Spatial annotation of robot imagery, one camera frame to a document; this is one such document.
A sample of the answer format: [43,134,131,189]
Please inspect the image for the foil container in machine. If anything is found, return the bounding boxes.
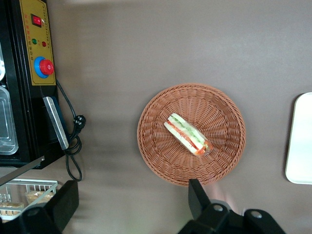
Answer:
[0,85,19,156]

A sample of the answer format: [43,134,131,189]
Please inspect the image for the cream plastic tray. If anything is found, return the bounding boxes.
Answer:
[285,92,312,185]

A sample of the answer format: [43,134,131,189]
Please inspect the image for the wrapped cracker snack pack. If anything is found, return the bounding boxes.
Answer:
[0,201,25,217]
[25,191,56,205]

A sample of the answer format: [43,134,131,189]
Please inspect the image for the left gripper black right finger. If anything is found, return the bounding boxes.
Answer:
[188,178,212,220]

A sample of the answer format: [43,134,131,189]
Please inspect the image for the black power cable with plug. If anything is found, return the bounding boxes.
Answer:
[56,79,86,181]

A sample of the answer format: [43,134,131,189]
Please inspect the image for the silver sealer handle bar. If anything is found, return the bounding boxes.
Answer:
[42,96,70,151]

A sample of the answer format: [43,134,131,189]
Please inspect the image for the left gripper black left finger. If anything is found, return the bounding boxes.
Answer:
[45,179,79,233]

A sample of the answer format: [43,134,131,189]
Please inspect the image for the round brown wicker basket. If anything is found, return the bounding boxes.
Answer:
[136,83,247,187]

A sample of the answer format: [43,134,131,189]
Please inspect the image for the triangle sandwich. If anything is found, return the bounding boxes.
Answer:
[163,113,214,156]

